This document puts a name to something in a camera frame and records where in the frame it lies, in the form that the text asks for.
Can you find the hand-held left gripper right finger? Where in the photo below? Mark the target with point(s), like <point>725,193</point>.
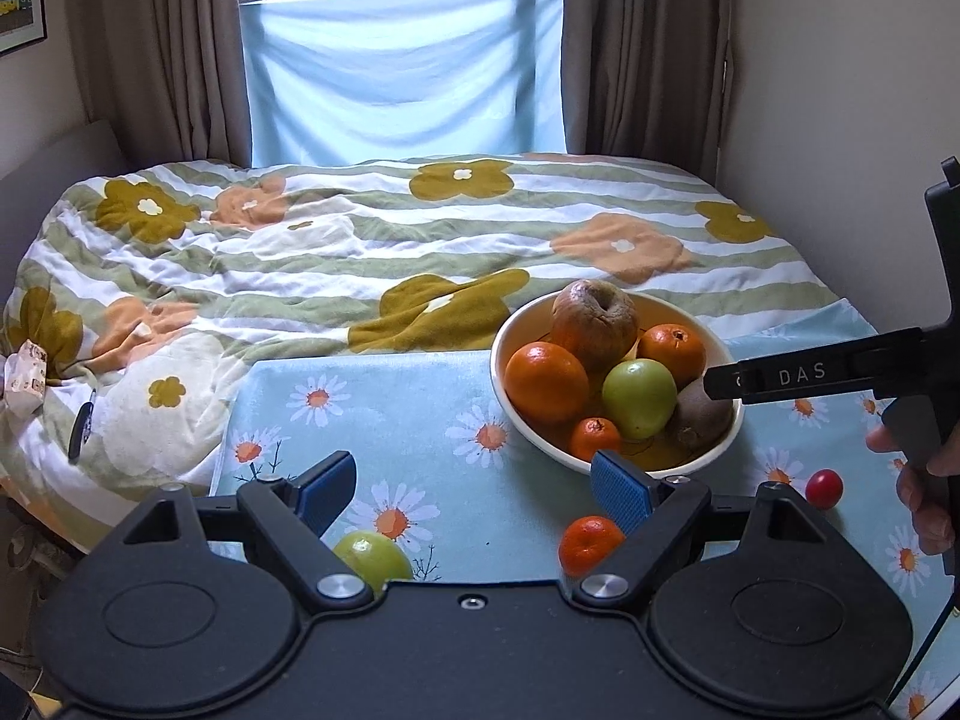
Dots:
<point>622,491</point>

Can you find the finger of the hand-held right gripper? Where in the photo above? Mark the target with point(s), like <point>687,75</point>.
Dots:
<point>802,375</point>

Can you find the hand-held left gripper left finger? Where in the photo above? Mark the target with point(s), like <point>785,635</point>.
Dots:
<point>326,487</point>

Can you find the small tangerine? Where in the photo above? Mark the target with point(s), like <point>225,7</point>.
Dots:
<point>585,544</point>
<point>596,439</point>

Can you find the green apple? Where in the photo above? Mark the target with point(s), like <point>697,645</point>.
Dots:
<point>639,399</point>
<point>371,559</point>

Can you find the brown kiwi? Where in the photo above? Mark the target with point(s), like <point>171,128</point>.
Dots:
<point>701,420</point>

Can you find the cream bowl with yellow print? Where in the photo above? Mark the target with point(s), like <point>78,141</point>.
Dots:
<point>525,435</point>

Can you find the large orange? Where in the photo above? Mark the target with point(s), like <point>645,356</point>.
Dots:
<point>546,382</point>

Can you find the medium orange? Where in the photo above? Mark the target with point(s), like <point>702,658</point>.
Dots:
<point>671,352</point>

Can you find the wrinkled old apple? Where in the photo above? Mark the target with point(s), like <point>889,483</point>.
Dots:
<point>596,322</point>

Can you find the person's right hand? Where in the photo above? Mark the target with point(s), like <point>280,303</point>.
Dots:
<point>926,502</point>

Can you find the red cherry tomato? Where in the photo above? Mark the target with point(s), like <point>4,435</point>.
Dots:
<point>823,487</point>

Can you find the light blue daisy mat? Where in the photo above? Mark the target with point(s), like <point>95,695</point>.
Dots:
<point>420,420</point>

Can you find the floral striped duvet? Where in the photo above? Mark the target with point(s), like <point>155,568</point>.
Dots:
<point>337,255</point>

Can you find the small black device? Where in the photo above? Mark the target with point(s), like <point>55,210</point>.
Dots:
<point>81,427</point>

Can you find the white crumpled packet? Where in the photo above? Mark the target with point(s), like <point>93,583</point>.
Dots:
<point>26,379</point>

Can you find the beige curtain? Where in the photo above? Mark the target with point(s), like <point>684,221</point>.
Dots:
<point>645,45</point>
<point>165,45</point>

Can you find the light blue window cloth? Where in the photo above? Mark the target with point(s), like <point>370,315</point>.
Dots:
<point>397,75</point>

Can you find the grey bed headboard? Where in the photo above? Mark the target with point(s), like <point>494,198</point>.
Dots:
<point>52,157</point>

